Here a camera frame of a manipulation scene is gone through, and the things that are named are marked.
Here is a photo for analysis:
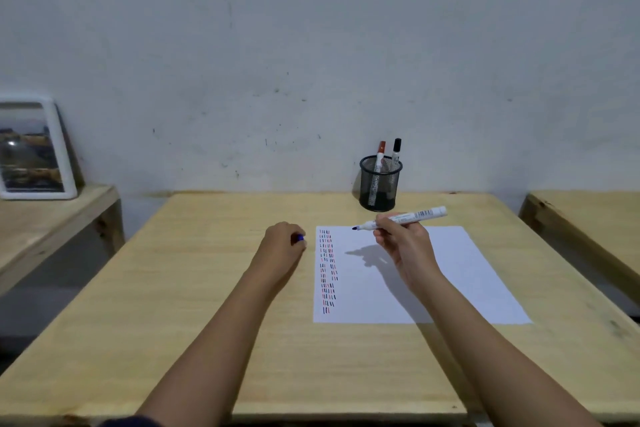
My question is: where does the person's right hand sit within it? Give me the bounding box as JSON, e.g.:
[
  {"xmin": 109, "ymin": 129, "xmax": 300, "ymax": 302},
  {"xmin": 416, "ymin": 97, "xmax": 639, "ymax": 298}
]
[{"xmin": 372, "ymin": 213, "xmax": 445, "ymax": 292}]

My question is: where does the person's left hand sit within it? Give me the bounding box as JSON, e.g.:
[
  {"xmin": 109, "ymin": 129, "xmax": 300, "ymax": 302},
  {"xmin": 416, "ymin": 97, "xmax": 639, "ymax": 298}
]
[{"xmin": 248, "ymin": 222, "xmax": 307, "ymax": 285}]

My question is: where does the white marker pen blue tip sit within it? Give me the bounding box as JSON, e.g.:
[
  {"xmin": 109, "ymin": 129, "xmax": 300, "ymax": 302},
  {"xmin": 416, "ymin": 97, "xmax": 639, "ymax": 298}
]
[{"xmin": 352, "ymin": 206, "xmax": 448, "ymax": 232}]

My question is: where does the person's left forearm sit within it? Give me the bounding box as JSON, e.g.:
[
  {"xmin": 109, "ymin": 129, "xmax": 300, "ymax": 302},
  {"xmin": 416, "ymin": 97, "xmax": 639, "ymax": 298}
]
[{"xmin": 134, "ymin": 267, "xmax": 281, "ymax": 427}]

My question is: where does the person's right forearm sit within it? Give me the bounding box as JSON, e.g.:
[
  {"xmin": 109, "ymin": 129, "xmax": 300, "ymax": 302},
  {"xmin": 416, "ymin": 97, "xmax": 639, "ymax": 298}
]
[{"xmin": 415, "ymin": 276, "xmax": 601, "ymax": 427}]

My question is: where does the black mesh pen holder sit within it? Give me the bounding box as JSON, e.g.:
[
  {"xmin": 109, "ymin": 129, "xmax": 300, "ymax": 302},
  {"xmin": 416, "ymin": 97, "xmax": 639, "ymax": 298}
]
[{"xmin": 359, "ymin": 155, "xmax": 403, "ymax": 212}]

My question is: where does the white paper sheet with dashes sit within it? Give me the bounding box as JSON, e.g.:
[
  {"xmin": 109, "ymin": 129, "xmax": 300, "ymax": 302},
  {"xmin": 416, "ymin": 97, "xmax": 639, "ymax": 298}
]
[{"xmin": 313, "ymin": 226, "xmax": 534, "ymax": 325}]

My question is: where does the white marker with red cap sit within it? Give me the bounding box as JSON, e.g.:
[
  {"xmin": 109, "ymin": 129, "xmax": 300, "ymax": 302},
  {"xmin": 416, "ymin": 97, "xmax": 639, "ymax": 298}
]
[{"xmin": 369, "ymin": 141, "xmax": 387, "ymax": 207}]

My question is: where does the wooden bench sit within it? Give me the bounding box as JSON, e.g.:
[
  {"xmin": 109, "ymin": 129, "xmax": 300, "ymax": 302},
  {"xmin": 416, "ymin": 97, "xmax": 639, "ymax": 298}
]
[{"xmin": 518, "ymin": 190, "xmax": 640, "ymax": 310}]

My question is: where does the wooden side table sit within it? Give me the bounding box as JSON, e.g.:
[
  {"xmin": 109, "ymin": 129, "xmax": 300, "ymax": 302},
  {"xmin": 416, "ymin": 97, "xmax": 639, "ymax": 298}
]
[{"xmin": 0, "ymin": 184, "xmax": 126, "ymax": 297}]

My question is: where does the white picture frame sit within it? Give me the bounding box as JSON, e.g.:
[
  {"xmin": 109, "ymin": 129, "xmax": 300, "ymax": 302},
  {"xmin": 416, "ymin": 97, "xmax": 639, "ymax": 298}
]
[{"xmin": 0, "ymin": 95, "xmax": 79, "ymax": 200}]

